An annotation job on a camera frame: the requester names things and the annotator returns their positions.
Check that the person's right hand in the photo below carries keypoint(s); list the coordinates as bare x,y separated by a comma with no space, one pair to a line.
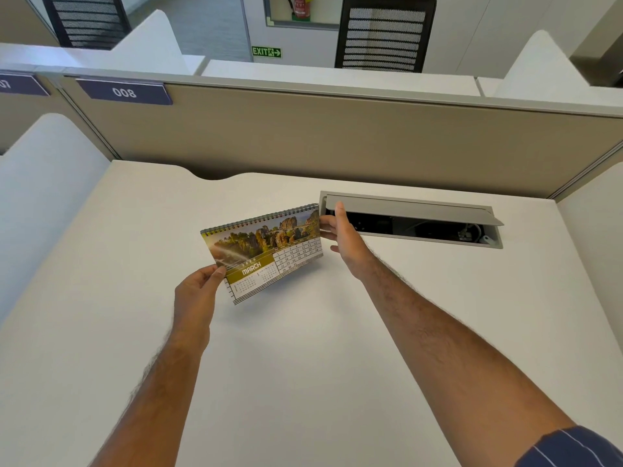
353,247

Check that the person's left hand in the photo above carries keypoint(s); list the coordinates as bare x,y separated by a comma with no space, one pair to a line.
192,303

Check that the person's left thumb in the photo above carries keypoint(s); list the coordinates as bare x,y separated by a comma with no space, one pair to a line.
217,275

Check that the spiral-bound desk calendar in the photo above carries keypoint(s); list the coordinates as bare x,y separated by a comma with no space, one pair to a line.
265,250

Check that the person's left forearm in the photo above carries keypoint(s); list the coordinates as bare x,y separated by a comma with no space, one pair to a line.
160,403

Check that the person's right forearm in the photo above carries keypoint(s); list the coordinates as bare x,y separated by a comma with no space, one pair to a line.
448,364

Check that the beige desk partition panel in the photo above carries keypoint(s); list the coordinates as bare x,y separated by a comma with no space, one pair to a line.
340,136

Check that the white side divider panel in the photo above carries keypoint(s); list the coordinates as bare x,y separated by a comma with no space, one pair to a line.
153,48
596,247
545,72
44,204

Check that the blue number plate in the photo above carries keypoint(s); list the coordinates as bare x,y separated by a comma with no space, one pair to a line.
124,92
19,85

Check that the green exit sign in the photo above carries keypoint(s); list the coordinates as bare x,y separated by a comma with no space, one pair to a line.
266,52

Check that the grey fire extinguisher cabinet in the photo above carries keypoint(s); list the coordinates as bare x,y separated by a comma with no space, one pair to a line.
272,16

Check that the red fire extinguisher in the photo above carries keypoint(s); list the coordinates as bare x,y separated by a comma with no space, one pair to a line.
301,7

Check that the black mesh office chair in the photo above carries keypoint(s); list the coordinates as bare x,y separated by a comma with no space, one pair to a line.
87,21
384,36

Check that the dark blue striped sleeve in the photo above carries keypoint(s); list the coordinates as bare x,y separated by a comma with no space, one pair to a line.
574,449

